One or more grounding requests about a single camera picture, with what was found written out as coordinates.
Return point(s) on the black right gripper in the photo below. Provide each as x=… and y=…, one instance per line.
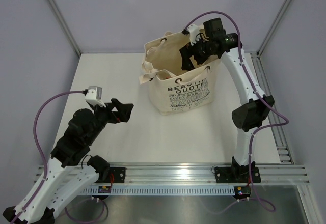
x=188, y=51

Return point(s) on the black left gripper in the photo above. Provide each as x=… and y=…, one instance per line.
x=123, y=112

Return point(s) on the cream canvas tote bag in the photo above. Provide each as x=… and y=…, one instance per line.
x=185, y=90

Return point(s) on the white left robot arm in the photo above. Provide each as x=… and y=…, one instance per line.
x=47, y=198

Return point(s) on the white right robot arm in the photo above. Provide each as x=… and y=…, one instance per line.
x=255, y=105

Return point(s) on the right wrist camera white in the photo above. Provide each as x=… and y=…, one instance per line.
x=194, y=34

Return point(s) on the white slotted cable duct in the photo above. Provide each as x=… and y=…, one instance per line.
x=160, y=191

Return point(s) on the left aluminium frame post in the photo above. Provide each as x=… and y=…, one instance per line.
x=64, y=26

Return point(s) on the aluminium frame post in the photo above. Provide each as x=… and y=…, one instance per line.
x=64, y=26
x=277, y=20

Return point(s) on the right aluminium frame post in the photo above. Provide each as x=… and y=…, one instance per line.
x=277, y=20

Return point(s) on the aluminium mounting rail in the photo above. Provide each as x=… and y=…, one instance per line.
x=202, y=173

